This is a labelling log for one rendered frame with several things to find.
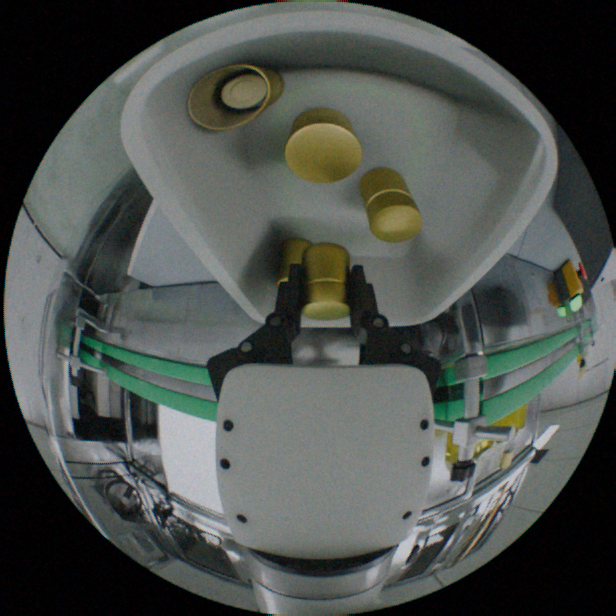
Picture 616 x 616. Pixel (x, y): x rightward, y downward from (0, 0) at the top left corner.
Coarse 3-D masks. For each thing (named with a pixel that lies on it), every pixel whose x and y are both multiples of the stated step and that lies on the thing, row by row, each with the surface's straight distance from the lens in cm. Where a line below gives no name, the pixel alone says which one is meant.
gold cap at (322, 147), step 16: (304, 112) 13; (320, 112) 11; (336, 112) 12; (304, 128) 9; (320, 128) 9; (336, 128) 9; (352, 128) 13; (288, 144) 9; (304, 144) 9; (320, 144) 9; (336, 144) 9; (352, 144) 9; (288, 160) 10; (304, 160) 10; (320, 160) 10; (336, 160) 10; (352, 160) 10; (304, 176) 10; (320, 176) 10; (336, 176) 10
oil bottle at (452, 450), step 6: (450, 432) 40; (450, 438) 40; (450, 444) 40; (480, 444) 41; (450, 450) 41; (456, 450) 39; (474, 450) 40; (450, 456) 41; (456, 456) 39; (474, 456) 41; (444, 462) 43; (450, 462) 41; (450, 468) 41
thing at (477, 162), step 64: (192, 64) 7; (256, 64) 11; (320, 64) 13; (384, 64) 11; (448, 64) 8; (128, 128) 8; (192, 128) 10; (256, 128) 14; (384, 128) 14; (448, 128) 15; (512, 128) 12; (192, 192) 10; (256, 192) 16; (320, 192) 16; (448, 192) 16; (512, 192) 12; (256, 256) 16; (384, 256) 22; (448, 256) 16; (256, 320) 19; (320, 320) 19
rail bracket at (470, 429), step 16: (464, 368) 19; (480, 368) 20; (464, 384) 20; (464, 400) 20; (464, 416) 21; (480, 416) 20; (464, 432) 20; (480, 432) 19; (496, 432) 18; (512, 432) 17; (464, 448) 21; (464, 464) 22; (464, 480) 22
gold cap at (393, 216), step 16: (368, 176) 14; (384, 176) 14; (400, 176) 15; (368, 192) 13; (384, 192) 13; (400, 192) 13; (368, 208) 13; (384, 208) 12; (400, 208) 12; (416, 208) 12; (384, 224) 12; (400, 224) 13; (416, 224) 13; (384, 240) 13; (400, 240) 14
